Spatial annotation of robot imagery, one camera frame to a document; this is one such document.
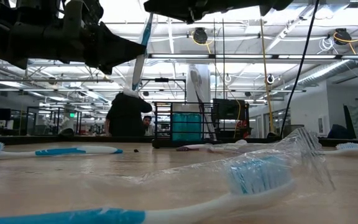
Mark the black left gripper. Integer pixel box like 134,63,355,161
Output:
9,0,147,76

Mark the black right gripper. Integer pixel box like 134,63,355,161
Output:
144,0,293,24

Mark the purple white toothbrush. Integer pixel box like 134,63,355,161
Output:
188,64,219,141

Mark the teal mouthwash bottle white cap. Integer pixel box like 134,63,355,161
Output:
186,113,203,141
172,113,188,141

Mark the blue white toothbrush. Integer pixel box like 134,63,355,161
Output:
0,141,124,161
318,142,358,157

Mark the person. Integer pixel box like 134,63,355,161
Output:
141,114,155,137
104,91,154,138

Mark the black mesh equipment box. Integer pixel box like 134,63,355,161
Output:
212,98,250,139

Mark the dark office chair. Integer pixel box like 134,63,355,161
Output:
327,123,350,139

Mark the black leaning panel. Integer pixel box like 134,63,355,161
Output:
342,104,357,139

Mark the black yellow ceiling cable reel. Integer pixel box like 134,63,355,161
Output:
193,27,209,45
333,27,354,47

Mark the black frame enclosure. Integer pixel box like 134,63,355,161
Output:
25,106,83,136

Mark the black wire basket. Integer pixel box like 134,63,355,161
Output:
152,101,224,149

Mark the yellow cable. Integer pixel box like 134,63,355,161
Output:
258,17,275,133

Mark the black hanging cable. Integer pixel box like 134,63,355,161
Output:
280,0,320,138

